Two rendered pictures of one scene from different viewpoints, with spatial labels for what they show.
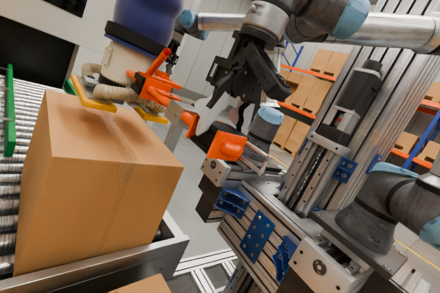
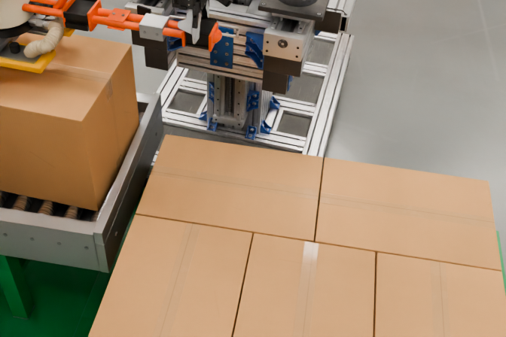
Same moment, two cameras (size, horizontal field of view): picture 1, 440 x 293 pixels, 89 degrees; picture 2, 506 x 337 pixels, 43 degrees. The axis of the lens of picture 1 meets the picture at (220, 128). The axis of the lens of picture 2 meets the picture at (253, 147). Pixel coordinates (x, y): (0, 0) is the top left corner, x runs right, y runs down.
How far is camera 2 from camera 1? 1.48 m
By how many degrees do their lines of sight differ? 46
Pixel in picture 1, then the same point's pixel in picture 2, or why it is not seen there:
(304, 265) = (273, 49)
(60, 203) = (95, 144)
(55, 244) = (102, 172)
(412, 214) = not seen: outside the picture
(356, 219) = not seen: outside the picture
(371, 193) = not seen: outside the picture
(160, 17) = not seen: outside the picture
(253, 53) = not seen: outside the picture
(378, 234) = not seen: outside the picture
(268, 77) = not seen: outside the picture
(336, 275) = (294, 41)
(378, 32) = not seen: outside the picture
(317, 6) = not seen: outside the picture
